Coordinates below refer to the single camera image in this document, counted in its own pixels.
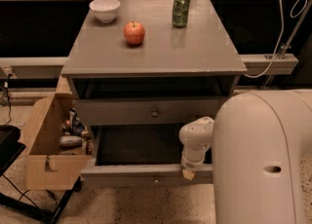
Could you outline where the black floor cable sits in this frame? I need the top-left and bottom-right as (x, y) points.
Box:
(2, 173), (59, 217)

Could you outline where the dark bottle in box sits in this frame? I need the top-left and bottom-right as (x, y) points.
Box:
(69, 108), (85, 136)

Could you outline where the red apple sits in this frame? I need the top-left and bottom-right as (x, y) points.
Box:
(123, 21), (145, 45)

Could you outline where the grey drawer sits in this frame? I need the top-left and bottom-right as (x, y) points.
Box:
(73, 97), (226, 126)
(82, 124), (213, 187)

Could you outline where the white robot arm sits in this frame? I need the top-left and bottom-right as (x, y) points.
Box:
(179, 89), (312, 224)

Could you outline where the grey drawer cabinet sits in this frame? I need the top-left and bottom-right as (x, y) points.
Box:
(60, 0), (248, 170)

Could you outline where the white ceramic bowl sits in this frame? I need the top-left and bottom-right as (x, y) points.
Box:
(89, 0), (121, 23)

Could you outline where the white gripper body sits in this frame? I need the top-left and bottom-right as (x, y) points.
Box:
(178, 117), (215, 171)

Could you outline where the white cable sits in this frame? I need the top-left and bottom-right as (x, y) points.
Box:
(243, 0), (308, 80)

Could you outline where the grey top drawer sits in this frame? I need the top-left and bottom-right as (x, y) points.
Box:
(73, 97), (226, 126)

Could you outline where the green soda can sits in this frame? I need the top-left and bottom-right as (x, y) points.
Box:
(172, 0), (190, 27)

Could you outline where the silver can in box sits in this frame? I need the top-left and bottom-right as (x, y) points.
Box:
(59, 136), (82, 147)

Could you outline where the cardboard box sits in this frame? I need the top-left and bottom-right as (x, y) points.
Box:
(21, 77), (95, 190)

